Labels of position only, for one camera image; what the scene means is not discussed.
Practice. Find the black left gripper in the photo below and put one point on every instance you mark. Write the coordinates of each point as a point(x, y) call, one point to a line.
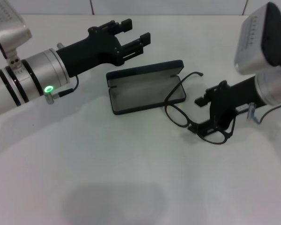
point(91, 51)

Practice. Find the black round glasses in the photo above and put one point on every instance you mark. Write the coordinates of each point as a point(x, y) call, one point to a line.
point(166, 104)

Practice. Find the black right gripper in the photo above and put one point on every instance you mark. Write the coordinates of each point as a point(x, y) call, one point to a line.
point(238, 96)

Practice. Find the black glasses case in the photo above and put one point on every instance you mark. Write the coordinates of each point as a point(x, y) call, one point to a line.
point(142, 93)

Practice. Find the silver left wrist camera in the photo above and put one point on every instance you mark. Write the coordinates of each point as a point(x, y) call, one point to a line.
point(7, 25)

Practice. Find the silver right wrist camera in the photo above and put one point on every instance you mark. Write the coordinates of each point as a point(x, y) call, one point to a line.
point(253, 42)

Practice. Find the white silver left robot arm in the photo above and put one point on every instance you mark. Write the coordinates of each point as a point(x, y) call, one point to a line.
point(25, 79)

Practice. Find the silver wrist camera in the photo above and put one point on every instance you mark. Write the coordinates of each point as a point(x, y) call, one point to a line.
point(7, 25)
point(253, 42)

